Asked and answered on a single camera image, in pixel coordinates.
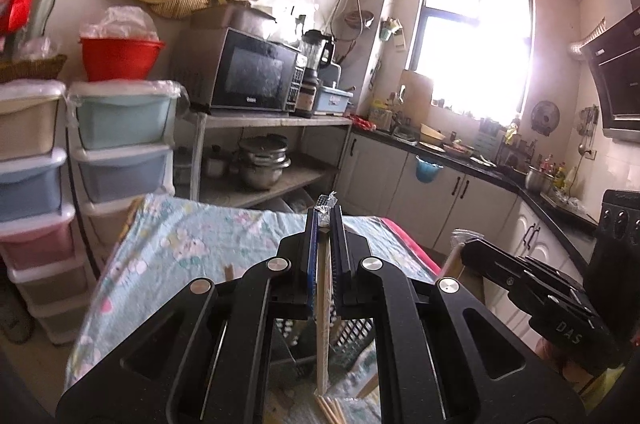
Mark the green plastic utensil holder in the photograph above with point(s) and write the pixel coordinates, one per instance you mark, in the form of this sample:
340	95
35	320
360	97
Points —
352	339

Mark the white kitchen cabinets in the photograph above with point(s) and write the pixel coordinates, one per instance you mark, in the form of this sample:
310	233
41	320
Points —
475	204

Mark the red plastic basin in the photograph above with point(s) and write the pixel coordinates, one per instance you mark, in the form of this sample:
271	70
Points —
120	61

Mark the red under cloth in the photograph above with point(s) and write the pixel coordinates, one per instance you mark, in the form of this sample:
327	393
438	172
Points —
410	249

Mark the metal shelf rack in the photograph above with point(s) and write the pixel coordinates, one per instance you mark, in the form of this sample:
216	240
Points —
260	119

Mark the drawer tower with green drawer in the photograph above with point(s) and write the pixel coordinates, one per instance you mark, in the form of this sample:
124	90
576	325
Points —
125	168

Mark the wicker basket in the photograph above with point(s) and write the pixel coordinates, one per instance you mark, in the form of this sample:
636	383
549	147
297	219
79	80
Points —
30	68

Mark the stack of steel pots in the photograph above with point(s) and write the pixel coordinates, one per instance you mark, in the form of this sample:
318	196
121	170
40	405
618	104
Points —
264	161

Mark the drawer tower with cream drawer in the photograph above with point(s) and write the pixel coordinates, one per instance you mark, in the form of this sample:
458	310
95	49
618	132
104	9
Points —
30	184

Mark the black microwave oven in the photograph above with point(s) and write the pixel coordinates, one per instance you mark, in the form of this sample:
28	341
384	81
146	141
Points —
250	73

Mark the person's right hand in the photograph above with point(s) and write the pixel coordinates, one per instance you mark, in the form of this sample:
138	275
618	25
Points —
560	366

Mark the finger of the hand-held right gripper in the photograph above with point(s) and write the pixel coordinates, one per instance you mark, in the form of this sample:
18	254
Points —
525	266
570	329

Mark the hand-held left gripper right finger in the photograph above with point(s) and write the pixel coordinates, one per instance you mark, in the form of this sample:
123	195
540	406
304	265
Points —
337	269

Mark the cartoon printed tablecloth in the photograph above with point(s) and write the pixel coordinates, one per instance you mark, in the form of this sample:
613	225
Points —
200	244

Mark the blue hanging bin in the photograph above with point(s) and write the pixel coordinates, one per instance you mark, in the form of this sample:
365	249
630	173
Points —
428	168

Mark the window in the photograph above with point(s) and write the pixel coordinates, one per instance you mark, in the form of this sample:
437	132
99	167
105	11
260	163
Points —
465	33

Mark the wooden cutting board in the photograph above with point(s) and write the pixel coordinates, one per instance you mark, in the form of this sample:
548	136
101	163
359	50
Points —
416	96

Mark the green wall holder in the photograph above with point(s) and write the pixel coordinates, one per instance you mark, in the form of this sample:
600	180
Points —
391	31

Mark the silver flexible duct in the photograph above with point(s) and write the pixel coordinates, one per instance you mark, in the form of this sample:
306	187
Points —
585	41

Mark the brown box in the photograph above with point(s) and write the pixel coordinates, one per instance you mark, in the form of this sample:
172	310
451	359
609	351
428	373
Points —
230	18

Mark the steel pot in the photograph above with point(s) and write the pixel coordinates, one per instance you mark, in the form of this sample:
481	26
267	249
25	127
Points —
539	180

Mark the blue grey storage box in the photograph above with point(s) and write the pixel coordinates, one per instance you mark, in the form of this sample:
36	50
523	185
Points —
332	99

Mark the hanging metal strainer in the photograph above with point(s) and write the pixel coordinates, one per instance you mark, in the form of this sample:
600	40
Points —
357	19

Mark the bamboo chopstick pair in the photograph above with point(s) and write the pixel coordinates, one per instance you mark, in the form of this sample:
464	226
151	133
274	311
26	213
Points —
322	344
452	261

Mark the black blender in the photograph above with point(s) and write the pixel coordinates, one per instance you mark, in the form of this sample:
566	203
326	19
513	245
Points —
312	68

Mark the small wall fan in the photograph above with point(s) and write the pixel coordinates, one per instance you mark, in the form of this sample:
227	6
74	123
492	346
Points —
545	117

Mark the black range hood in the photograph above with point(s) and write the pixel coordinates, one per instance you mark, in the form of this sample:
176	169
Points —
617	73

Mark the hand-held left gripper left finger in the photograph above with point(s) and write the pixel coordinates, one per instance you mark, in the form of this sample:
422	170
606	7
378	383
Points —
312	269

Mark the clear plastic bag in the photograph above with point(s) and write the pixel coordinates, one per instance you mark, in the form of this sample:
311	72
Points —
125	23

